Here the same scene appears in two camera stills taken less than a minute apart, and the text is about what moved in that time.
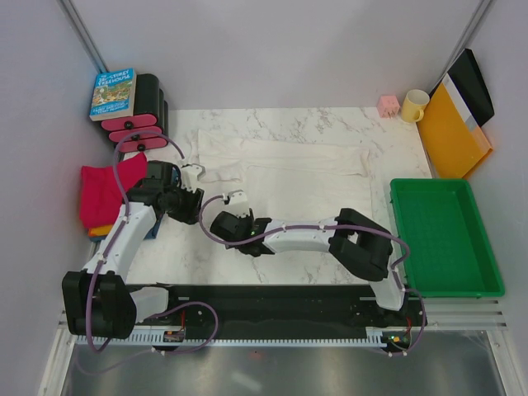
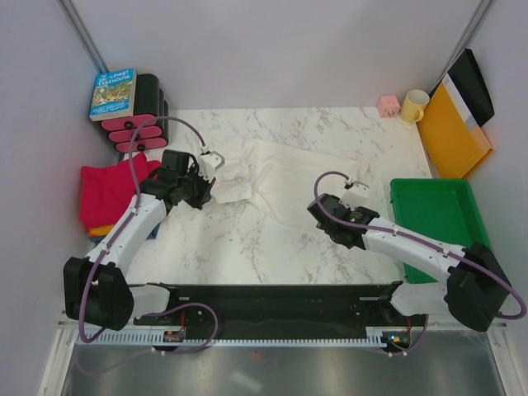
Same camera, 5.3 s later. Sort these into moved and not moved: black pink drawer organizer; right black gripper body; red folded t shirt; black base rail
Moved: right black gripper body
Not moved: black pink drawer organizer; red folded t shirt; black base rail
